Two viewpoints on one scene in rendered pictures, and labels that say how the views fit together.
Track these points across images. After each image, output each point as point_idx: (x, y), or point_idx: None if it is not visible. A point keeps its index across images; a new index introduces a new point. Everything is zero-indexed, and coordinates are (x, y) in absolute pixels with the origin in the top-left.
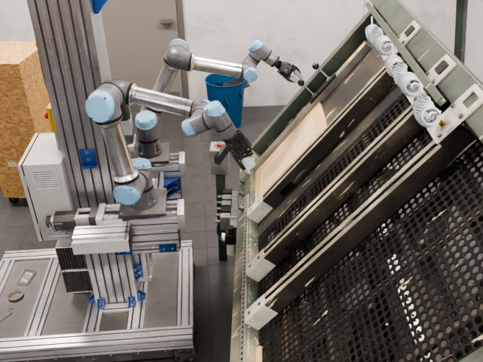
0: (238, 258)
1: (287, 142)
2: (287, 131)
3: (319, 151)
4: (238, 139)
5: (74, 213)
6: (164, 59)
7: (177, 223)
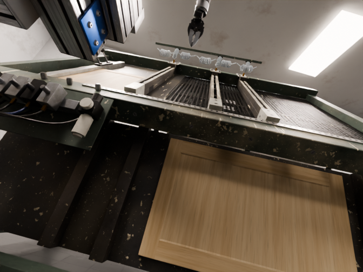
0: (176, 108)
1: (88, 75)
2: (83, 69)
3: (161, 79)
4: (201, 19)
5: None
6: None
7: (138, 17)
